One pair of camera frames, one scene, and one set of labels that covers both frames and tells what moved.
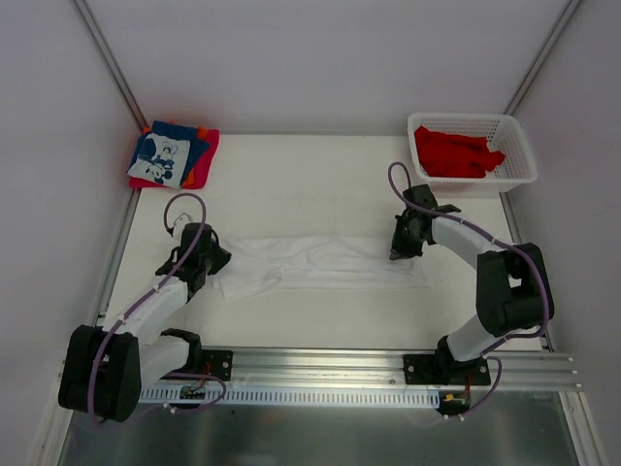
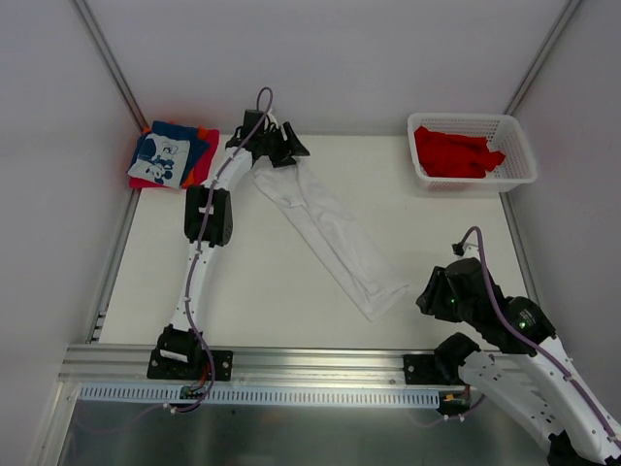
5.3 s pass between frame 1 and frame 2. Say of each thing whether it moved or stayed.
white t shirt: moved
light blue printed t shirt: stayed
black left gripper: moved
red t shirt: stayed
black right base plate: stayed
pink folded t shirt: stayed
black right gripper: moved
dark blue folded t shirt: stayed
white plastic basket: stayed
